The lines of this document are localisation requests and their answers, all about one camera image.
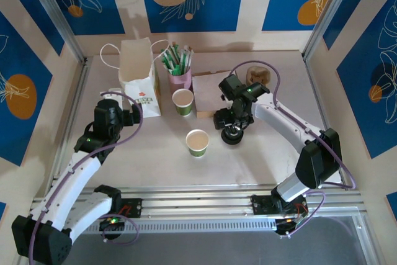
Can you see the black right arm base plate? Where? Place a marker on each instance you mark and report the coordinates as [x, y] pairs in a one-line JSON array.
[[260, 204]]

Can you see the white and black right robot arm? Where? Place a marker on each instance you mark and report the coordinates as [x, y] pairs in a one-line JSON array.
[[279, 119]]

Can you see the black right electronics module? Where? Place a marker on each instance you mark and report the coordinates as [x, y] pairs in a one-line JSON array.
[[285, 227]]

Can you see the black electronics module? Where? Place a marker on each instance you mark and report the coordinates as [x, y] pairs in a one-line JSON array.
[[108, 227], [285, 227]]

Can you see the white paper wrapped straw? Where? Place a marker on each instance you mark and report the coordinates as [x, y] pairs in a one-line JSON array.
[[185, 58], [189, 58]]

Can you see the green white wrapped straw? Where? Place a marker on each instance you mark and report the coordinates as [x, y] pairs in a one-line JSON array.
[[167, 64], [167, 56], [176, 57]]

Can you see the pink straw holder cup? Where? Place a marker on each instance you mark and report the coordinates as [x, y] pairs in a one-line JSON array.
[[180, 83]]

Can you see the aluminium side rail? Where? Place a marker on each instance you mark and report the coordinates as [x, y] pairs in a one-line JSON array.
[[74, 103], [316, 91]]

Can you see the green paper coffee cup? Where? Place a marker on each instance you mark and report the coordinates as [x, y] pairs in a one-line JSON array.
[[183, 97], [197, 141]]

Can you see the aluminium frame post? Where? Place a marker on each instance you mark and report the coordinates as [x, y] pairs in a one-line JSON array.
[[329, 13], [57, 13]]

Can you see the white napkin stack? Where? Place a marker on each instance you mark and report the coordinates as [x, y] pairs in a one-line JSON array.
[[206, 94]]

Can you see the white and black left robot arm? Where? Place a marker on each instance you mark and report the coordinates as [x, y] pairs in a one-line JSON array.
[[74, 175]]

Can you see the black plastic cup lid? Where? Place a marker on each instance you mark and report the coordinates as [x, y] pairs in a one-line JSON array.
[[232, 137]]

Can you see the brown pulp cup carrier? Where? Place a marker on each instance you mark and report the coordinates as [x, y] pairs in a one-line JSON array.
[[259, 74]]

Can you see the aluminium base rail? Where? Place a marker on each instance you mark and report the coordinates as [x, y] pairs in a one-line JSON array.
[[201, 198]]

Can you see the brown cardboard napkin tray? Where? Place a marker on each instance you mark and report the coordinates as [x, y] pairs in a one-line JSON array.
[[203, 115]]

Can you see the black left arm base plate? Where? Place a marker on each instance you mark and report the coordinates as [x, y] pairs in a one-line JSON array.
[[135, 207]]

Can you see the black left electronics module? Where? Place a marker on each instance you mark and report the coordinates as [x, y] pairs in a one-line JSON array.
[[108, 227]]

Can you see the white printed paper bag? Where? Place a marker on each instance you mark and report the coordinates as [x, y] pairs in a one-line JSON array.
[[136, 60]]

